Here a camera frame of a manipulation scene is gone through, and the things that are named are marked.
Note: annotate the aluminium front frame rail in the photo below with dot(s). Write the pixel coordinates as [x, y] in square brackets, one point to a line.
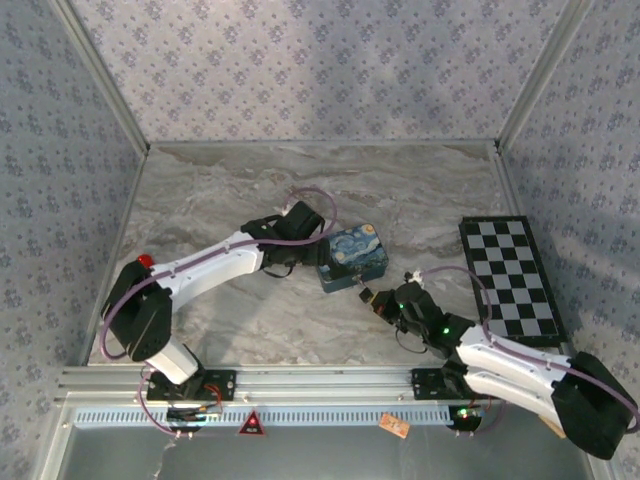
[325, 382]

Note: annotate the aluminium back frame rail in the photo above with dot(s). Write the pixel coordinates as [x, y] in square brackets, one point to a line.
[325, 144]

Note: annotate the red shiny cylinder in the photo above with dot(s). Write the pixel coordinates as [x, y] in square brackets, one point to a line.
[145, 260]

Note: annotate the blue starry night tin box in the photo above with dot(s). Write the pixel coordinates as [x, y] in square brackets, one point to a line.
[355, 250]

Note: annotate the aluminium side frame rail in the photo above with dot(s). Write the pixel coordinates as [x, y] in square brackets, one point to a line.
[125, 222]
[510, 185]

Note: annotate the small silver padlock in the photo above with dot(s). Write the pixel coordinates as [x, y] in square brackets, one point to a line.
[356, 277]

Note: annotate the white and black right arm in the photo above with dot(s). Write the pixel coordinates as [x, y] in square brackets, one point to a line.
[510, 370]

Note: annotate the orange paper tag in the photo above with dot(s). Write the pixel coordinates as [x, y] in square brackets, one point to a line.
[394, 425]

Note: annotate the red triangle warning sign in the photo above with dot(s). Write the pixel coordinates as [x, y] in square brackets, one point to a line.
[252, 426]

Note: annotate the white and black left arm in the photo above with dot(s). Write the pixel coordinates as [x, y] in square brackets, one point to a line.
[210, 265]

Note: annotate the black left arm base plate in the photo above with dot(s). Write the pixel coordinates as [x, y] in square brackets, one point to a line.
[225, 385]

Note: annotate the black and white chessboard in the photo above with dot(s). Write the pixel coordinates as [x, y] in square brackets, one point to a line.
[515, 280]

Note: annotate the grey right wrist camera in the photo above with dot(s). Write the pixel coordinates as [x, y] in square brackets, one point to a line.
[412, 276]

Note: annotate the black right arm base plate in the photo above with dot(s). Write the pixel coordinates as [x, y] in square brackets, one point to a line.
[425, 382]

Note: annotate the wooden block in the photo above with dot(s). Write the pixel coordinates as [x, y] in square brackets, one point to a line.
[552, 429]

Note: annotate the aluminium corner post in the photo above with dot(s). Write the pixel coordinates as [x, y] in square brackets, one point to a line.
[100, 75]
[542, 75]

